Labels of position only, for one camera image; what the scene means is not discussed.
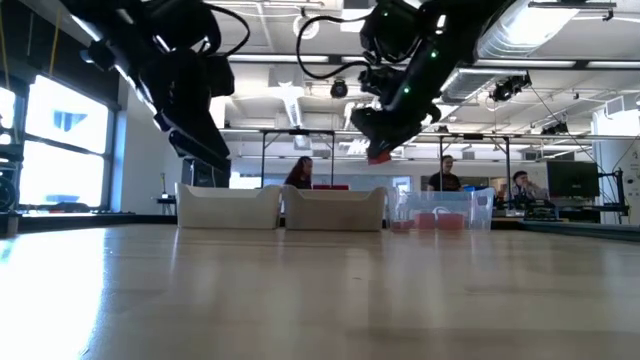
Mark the small dark side table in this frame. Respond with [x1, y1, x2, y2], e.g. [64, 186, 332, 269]
[156, 192, 177, 217]

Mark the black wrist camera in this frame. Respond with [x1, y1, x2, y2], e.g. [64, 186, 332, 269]
[206, 53, 236, 99]
[358, 2, 426, 65]

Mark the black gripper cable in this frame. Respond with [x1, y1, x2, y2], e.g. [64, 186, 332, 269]
[295, 14, 374, 81]
[199, 3, 251, 59]

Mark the clear plastic bin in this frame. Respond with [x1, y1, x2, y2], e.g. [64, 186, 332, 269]
[387, 187, 496, 232]

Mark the dark flat screen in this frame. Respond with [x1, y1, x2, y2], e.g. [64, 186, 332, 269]
[180, 158, 232, 189]

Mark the black aluminium extrusion frame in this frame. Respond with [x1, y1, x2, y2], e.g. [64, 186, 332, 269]
[0, 212, 640, 244]

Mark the black metal workstation frame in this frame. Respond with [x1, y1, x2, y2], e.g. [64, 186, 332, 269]
[259, 128, 337, 190]
[438, 132, 512, 206]

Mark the white LED light strip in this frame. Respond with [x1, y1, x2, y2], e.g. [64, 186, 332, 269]
[473, 59, 577, 69]
[585, 60, 640, 70]
[227, 53, 330, 64]

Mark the silver ventilation duct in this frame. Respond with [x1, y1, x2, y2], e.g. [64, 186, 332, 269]
[439, 0, 581, 104]

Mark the yellow hanging strap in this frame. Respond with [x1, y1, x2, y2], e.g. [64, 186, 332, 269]
[0, 9, 11, 91]
[48, 7, 62, 79]

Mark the white plastic bin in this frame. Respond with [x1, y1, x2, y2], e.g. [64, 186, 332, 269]
[175, 182, 284, 230]

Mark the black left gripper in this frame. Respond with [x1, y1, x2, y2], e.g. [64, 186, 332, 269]
[144, 47, 232, 174]

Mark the person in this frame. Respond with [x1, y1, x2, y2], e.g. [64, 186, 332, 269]
[510, 170, 550, 202]
[283, 155, 315, 190]
[427, 154, 464, 193]

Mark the round black camera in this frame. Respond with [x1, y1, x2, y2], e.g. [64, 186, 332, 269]
[329, 78, 350, 100]

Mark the bright window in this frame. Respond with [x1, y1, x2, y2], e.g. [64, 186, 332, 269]
[0, 85, 17, 146]
[19, 74, 112, 209]

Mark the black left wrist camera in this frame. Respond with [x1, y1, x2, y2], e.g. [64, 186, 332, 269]
[206, 53, 236, 99]

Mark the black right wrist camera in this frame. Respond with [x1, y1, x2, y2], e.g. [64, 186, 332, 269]
[358, 2, 426, 65]

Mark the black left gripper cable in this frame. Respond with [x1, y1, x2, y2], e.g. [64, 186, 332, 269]
[199, 3, 251, 59]

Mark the white cable coil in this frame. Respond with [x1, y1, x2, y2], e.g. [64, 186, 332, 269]
[292, 13, 321, 41]

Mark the black metal stand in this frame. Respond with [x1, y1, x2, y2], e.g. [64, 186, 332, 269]
[598, 168, 630, 224]

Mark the grey plastic bin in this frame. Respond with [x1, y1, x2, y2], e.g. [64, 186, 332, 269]
[283, 184, 389, 232]

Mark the black computer monitor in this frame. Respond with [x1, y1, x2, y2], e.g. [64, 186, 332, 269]
[545, 159, 601, 199]

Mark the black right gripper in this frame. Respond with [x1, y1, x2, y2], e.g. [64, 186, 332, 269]
[349, 47, 449, 154]

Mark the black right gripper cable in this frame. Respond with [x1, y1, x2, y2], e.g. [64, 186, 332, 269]
[295, 14, 374, 81]

